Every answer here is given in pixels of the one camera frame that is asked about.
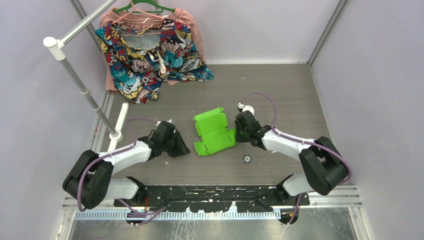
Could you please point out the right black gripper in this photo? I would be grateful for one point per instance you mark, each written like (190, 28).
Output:
(238, 138)

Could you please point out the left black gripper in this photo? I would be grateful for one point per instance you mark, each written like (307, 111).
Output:
(181, 149)

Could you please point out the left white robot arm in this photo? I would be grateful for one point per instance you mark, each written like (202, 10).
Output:
(91, 180)

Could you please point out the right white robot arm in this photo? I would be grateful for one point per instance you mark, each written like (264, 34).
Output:
(322, 165)

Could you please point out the colorful patterned shirt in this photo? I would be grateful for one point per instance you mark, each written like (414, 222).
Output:
(142, 52)

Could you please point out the green clothes hanger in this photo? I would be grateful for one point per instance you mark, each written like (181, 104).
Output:
(148, 6)

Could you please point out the metal clothes rack pole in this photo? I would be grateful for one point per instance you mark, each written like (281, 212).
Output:
(55, 46)

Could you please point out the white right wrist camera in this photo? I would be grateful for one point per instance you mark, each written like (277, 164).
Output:
(245, 107)

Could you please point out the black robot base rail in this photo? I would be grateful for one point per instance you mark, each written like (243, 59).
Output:
(215, 198)

